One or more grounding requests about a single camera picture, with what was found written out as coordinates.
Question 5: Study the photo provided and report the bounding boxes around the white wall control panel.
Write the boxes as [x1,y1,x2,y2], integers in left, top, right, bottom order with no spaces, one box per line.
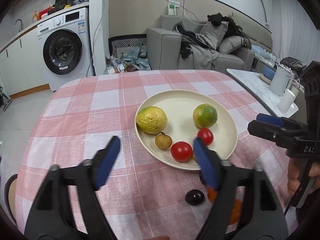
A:
[167,0,180,16]

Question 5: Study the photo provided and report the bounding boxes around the marble side table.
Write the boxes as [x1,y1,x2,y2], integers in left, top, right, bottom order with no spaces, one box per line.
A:
[226,67,299,117]

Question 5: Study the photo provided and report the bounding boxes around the grey pillow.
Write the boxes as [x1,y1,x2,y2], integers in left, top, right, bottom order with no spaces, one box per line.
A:
[199,21,229,50]
[216,35,247,55]

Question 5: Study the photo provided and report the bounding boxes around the white electric kettle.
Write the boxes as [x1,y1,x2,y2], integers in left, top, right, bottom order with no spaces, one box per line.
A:
[269,64,294,97]

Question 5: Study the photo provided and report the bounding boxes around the cream round plate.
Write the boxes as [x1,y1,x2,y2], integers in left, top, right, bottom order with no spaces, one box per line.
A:
[135,90,237,171]

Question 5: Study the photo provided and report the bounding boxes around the pink checked tablecloth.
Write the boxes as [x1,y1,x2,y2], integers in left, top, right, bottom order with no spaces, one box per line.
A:
[14,69,299,240]

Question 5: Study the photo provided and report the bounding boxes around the small dark purple fruit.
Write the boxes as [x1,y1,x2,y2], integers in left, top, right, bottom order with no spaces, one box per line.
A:
[185,190,206,206]

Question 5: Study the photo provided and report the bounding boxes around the blue box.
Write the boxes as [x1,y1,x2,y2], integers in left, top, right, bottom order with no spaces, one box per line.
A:
[260,65,278,82]

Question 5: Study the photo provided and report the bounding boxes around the black clothes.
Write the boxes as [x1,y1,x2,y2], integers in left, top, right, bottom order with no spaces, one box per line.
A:
[207,12,252,49]

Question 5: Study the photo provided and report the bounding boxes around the green guava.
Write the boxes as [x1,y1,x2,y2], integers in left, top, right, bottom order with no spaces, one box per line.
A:
[192,104,218,128]

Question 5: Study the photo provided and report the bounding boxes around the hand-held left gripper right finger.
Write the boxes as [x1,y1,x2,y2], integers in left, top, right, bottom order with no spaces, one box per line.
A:
[193,137,289,240]

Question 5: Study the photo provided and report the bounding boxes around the red container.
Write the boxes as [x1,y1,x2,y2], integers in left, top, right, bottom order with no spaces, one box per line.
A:
[39,5,54,18]

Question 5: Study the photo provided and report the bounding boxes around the white kitchen counter cabinets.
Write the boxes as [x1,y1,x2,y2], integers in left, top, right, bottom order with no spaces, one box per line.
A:
[0,22,50,98]

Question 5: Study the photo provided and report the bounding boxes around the yellow guava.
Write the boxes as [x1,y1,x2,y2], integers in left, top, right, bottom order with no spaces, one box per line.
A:
[135,106,168,134]

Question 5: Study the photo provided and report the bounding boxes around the red tomato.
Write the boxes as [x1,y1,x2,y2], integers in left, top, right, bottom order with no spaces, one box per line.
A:
[197,128,214,145]
[171,141,193,162]

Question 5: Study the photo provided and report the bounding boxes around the grey clothes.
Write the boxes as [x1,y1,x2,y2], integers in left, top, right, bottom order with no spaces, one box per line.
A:
[189,34,219,69]

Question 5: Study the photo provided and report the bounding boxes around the grey sofa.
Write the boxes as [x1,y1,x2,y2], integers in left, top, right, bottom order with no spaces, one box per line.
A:
[146,15,255,72]

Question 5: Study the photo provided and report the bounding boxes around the person's right hand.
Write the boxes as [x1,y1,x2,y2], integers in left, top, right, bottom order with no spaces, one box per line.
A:
[287,158,320,197]

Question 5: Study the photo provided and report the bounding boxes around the white paper roll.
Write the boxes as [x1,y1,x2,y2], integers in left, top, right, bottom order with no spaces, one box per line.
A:
[278,89,300,113]

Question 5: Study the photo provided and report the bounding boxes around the brown longan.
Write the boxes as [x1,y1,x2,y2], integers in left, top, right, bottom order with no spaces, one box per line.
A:
[155,132,173,150]

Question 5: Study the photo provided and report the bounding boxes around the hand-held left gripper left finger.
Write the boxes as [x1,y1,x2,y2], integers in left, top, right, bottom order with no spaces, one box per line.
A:
[24,135,122,240]

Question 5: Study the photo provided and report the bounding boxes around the white washing machine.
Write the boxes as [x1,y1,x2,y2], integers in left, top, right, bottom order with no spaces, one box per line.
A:
[37,7,95,92]

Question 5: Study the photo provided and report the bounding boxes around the orange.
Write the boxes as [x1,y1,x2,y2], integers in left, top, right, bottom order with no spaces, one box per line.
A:
[207,188,242,225]

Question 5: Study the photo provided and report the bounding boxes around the light blue plastic bags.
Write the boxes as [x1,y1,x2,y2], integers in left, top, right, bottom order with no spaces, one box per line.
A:
[105,46,152,75]

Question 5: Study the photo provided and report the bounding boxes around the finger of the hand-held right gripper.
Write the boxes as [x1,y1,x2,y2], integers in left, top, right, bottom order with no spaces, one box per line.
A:
[256,113,308,130]
[247,120,300,150]

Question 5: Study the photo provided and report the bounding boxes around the black pressure cooker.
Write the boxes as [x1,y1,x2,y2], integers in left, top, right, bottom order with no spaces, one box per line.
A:
[54,0,76,8]

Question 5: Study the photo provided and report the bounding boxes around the black patterned basket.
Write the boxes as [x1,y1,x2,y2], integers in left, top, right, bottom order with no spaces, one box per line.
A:
[108,34,148,63]

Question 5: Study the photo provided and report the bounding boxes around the dark blue clothes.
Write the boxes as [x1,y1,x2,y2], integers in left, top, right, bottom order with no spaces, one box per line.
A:
[172,21,200,59]

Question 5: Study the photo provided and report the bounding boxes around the wooden chair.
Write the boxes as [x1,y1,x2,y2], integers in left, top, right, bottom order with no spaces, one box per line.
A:
[4,174,18,227]

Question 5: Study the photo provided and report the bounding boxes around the dark cloth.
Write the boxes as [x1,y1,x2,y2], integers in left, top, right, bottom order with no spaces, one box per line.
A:
[280,57,308,74]

